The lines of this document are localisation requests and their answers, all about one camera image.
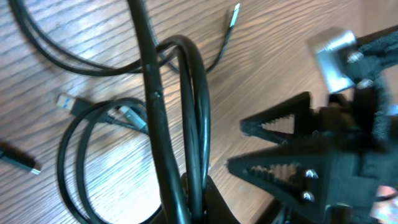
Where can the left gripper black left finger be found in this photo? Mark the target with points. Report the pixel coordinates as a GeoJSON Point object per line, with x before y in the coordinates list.
{"type": "Point", "coordinates": [171, 192]}

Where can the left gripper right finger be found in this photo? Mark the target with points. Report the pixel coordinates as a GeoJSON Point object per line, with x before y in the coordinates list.
{"type": "Point", "coordinates": [216, 209]}

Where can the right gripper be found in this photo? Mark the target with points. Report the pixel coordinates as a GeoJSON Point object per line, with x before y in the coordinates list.
{"type": "Point", "coordinates": [333, 178]}

